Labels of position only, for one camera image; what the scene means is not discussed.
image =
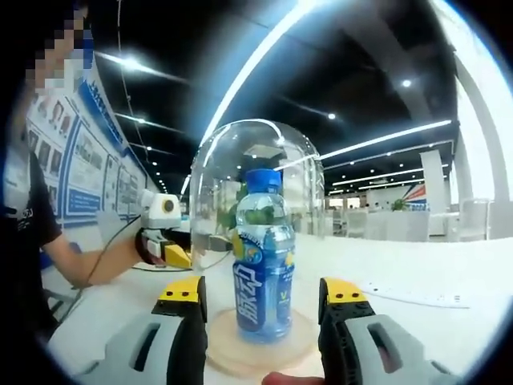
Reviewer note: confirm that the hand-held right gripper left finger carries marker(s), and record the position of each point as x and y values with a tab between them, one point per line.
160	349

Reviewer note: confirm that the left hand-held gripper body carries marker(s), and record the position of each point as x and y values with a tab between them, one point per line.
160	212

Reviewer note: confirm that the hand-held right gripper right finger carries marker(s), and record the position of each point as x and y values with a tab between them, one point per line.
360	349

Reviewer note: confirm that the round wooden base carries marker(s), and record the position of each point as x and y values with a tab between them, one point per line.
224	345

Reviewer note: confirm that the clear glass dome cover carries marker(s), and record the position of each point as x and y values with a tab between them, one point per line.
216	168

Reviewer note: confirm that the blue drink bottle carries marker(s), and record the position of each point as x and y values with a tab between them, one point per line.
260	288

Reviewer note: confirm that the person's right hand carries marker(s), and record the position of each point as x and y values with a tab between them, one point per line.
292	380

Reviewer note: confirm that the green potted plant white pot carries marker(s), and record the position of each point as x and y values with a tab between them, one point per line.
226	218

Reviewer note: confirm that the ceiling air vent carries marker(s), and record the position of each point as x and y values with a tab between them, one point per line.
262	151

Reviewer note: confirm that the small distant potted plant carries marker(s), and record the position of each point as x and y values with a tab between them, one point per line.
399	205

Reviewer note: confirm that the white office chair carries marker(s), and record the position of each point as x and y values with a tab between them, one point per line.
475	218

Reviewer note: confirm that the curved ceiling light strip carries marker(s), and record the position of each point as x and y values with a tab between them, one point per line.
256	52

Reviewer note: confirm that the straight ceiling light strip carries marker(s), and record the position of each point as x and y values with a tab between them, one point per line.
384	139

